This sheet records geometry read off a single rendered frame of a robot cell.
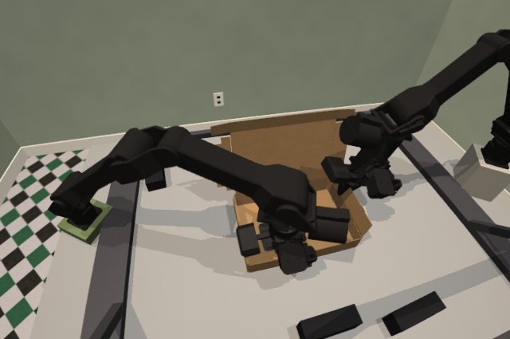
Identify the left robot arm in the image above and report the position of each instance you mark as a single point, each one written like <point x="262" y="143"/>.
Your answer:
<point x="283" y="194"/>

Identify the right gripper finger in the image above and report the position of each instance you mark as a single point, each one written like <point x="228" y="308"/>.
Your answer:
<point x="360" y="183"/>
<point x="344" y="186"/>

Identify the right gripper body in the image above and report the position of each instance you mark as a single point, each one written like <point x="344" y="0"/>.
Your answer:
<point x="337" y="171"/>

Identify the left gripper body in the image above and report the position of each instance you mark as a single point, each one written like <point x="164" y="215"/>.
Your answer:
<point x="248" y="239"/>

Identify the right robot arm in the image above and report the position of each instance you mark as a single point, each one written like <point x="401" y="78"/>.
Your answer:
<point x="415" y="107"/>

